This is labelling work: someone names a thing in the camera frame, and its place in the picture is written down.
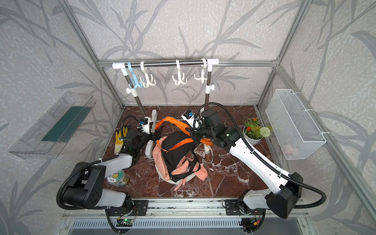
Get orange sling bag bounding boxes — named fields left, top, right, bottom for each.
left=155, top=117, right=213, bottom=156

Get pink sling bag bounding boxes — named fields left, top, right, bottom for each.
left=152, top=137, right=208, bottom=191

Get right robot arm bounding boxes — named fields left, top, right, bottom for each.
left=181, top=102, right=327, bottom=219

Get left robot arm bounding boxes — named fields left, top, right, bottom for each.
left=56, top=114, right=161, bottom=211

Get light blue plastic hook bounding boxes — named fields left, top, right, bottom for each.
left=127, top=62, right=143, bottom=89

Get white hook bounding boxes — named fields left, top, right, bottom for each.
left=172, top=59, right=187, bottom=86
left=194, top=58, right=207, bottom=84
left=140, top=61, right=156, bottom=88

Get white hook rightmost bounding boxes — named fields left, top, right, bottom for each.
left=194, top=58, right=207, bottom=84

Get yellow black work glove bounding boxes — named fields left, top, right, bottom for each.
left=114, top=127, right=128, bottom=154

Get white and chrome garment rack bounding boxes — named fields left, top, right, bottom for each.
left=112, top=58, right=219, bottom=158

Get green tape roll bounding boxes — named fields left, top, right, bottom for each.
left=107, top=170, right=129, bottom=188

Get potted flower plant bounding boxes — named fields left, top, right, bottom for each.
left=243, top=117, right=272, bottom=146

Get green lit circuit board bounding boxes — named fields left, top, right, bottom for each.
left=116, top=217, right=135, bottom=227

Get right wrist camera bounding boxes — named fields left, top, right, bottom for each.
left=181, top=109, right=200, bottom=129

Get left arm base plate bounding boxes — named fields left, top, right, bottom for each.
left=108, top=200, right=149, bottom=216

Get aluminium front rail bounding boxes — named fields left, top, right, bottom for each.
left=62, top=197, right=309, bottom=219

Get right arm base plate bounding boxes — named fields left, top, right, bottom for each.
left=222, top=199, right=265, bottom=216

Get clear plastic wall shelf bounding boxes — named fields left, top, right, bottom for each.
left=9, top=92, right=96, bottom=160

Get white wire basket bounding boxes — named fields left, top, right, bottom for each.
left=266, top=89, right=327, bottom=160

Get right circuit board with wires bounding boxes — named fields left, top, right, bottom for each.
left=240, top=218, right=261, bottom=233

